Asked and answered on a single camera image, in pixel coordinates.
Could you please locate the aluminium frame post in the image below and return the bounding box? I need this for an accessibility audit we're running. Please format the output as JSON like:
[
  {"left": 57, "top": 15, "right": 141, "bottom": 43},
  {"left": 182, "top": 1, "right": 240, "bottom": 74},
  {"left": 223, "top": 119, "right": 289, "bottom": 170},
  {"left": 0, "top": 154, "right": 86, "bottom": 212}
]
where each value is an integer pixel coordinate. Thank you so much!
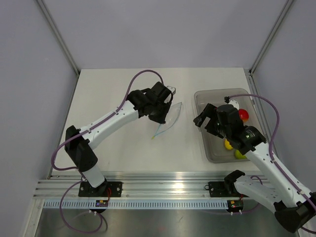
[
  {"left": 35, "top": 0, "right": 81, "bottom": 78},
  {"left": 248, "top": 0, "right": 296, "bottom": 76}
]

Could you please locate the yellow toy lemon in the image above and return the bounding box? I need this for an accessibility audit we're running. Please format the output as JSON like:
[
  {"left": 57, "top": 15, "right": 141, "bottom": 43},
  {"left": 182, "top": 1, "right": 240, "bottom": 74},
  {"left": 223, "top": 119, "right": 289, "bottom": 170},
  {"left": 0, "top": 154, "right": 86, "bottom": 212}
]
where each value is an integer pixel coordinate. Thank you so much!
[{"left": 224, "top": 139, "right": 233, "bottom": 151}]

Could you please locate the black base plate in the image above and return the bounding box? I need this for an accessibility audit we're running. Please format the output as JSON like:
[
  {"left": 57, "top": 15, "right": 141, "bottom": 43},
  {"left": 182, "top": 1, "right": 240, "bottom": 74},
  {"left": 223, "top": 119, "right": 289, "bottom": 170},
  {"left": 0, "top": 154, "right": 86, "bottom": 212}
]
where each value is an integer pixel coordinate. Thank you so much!
[
  {"left": 78, "top": 181, "right": 122, "bottom": 198},
  {"left": 204, "top": 181, "right": 241, "bottom": 198}
]

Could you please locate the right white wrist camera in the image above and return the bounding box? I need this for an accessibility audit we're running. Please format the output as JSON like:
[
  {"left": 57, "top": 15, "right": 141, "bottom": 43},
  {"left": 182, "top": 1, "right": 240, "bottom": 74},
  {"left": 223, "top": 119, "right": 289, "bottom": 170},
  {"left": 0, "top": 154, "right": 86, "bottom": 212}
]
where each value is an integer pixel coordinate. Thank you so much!
[{"left": 228, "top": 99, "right": 240, "bottom": 110}]

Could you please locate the aluminium rail profile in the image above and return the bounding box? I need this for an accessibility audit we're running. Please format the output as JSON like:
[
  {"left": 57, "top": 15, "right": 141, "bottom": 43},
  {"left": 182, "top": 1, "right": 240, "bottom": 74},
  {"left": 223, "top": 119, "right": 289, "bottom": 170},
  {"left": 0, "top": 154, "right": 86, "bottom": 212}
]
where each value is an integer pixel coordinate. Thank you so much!
[{"left": 33, "top": 171, "right": 229, "bottom": 199}]

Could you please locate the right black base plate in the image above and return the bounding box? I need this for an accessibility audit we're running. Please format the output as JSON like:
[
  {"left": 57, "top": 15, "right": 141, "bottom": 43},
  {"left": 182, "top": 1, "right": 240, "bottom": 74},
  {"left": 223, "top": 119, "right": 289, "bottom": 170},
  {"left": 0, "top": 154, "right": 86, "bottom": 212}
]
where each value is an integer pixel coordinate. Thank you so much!
[{"left": 204, "top": 181, "right": 241, "bottom": 198}]

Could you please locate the right small circuit board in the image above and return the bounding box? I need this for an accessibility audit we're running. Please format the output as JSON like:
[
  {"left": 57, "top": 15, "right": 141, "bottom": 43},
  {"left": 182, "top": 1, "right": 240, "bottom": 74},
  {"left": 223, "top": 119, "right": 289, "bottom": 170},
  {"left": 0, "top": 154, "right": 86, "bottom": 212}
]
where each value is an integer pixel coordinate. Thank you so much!
[{"left": 228, "top": 199, "right": 243, "bottom": 209}]

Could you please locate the right aluminium frame post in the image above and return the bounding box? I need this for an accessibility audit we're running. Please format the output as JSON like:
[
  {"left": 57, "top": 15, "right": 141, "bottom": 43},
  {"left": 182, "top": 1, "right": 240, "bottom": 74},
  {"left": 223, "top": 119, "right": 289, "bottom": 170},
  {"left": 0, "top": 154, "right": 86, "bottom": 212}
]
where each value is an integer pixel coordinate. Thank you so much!
[{"left": 248, "top": 0, "right": 296, "bottom": 76}]

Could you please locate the red toy apple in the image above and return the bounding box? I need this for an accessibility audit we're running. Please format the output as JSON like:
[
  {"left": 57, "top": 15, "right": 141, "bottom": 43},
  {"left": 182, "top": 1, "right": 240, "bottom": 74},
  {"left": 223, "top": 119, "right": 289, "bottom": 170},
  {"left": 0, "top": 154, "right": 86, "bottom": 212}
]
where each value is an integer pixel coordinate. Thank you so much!
[{"left": 238, "top": 109, "right": 249, "bottom": 122}]

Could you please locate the grey translucent plastic bin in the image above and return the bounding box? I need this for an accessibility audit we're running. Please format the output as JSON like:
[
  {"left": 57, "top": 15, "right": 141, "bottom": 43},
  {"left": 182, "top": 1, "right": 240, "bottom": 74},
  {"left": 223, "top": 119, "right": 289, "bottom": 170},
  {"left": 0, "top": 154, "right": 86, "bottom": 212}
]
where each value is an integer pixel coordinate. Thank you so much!
[{"left": 194, "top": 88, "right": 263, "bottom": 163}]

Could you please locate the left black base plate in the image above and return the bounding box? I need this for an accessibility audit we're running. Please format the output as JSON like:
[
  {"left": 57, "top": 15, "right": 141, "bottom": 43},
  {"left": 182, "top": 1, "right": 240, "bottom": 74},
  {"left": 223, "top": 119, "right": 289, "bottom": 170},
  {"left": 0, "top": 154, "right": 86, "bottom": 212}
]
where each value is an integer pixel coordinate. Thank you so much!
[{"left": 78, "top": 181, "right": 122, "bottom": 198}]

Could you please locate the small circuit board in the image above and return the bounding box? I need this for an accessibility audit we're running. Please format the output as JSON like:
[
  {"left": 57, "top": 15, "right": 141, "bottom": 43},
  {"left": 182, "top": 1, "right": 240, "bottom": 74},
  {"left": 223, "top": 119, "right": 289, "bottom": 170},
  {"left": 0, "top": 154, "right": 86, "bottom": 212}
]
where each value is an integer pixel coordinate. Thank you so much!
[
  {"left": 228, "top": 199, "right": 243, "bottom": 209},
  {"left": 95, "top": 200, "right": 109, "bottom": 207}
]

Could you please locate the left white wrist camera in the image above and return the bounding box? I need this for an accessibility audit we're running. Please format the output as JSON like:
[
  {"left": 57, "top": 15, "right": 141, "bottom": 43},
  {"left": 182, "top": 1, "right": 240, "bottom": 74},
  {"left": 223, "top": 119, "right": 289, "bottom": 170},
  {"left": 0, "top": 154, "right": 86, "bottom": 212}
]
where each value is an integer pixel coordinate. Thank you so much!
[{"left": 167, "top": 86, "right": 176, "bottom": 95}]

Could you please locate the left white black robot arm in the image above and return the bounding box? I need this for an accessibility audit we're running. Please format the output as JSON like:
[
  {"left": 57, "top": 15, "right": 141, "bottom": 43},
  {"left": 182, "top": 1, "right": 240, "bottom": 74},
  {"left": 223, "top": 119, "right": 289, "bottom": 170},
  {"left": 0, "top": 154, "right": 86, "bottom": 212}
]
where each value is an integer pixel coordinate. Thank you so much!
[{"left": 64, "top": 81, "right": 176, "bottom": 197}]

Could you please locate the left small circuit board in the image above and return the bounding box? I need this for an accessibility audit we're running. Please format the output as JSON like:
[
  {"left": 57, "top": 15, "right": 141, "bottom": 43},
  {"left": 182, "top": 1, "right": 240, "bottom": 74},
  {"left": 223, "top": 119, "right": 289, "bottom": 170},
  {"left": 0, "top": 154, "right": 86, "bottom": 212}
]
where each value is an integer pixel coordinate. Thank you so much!
[{"left": 95, "top": 200, "right": 109, "bottom": 207}]

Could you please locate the left aluminium frame post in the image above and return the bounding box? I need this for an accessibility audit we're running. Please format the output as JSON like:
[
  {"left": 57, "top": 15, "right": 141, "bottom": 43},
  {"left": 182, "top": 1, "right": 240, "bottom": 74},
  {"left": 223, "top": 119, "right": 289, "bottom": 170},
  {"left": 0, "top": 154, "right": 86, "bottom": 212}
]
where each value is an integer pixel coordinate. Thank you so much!
[{"left": 35, "top": 0, "right": 81, "bottom": 78}]

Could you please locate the green toy pear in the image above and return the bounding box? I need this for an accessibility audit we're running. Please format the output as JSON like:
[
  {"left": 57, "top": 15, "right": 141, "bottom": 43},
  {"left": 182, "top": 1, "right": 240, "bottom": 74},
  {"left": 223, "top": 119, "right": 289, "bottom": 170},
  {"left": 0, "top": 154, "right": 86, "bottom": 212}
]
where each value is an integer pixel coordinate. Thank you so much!
[{"left": 235, "top": 150, "right": 247, "bottom": 159}]

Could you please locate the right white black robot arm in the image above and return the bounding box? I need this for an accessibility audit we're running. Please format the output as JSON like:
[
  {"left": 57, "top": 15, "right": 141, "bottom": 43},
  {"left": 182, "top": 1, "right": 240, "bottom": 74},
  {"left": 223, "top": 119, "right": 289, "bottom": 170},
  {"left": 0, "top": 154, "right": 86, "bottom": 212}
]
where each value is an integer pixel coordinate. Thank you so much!
[{"left": 194, "top": 104, "right": 316, "bottom": 233}]

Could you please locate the white slotted cable duct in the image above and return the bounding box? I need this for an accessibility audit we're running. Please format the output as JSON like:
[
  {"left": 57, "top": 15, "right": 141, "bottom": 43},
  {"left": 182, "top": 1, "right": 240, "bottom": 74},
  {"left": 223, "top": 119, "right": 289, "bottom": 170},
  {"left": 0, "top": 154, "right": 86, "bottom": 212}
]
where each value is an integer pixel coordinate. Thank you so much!
[{"left": 43, "top": 199, "right": 228, "bottom": 210}]

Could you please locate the clear zip top bag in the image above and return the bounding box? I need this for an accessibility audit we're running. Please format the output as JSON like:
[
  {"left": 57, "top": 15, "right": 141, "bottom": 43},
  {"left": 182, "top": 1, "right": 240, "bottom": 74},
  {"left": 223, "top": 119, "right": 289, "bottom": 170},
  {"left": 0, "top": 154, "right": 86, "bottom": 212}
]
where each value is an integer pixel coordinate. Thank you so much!
[{"left": 152, "top": 102, "right": 183, "bottom": 140}]

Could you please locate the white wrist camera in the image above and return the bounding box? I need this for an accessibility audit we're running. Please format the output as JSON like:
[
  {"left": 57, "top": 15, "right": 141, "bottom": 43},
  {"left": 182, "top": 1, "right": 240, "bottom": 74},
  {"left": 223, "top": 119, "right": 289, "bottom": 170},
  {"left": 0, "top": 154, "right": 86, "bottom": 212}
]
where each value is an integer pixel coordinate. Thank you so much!
[
  {"left": 167, "top": 86, "right": 176, "bottom": 95},
  {"left": 228, "top": 99, "right": 240, "bottom": 110}
]

